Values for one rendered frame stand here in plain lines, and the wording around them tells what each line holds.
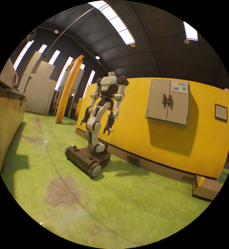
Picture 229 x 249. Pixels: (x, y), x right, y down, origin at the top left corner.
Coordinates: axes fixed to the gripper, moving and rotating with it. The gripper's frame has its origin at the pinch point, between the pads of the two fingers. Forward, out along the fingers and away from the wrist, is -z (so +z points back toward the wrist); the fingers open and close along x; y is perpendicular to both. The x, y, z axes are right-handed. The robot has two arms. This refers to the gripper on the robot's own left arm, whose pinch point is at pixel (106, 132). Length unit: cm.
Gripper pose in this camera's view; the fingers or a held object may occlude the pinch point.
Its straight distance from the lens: 107.0
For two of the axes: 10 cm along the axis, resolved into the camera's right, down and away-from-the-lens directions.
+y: 8.5, 2.2, -4.8
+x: -4.2, -2.9, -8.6
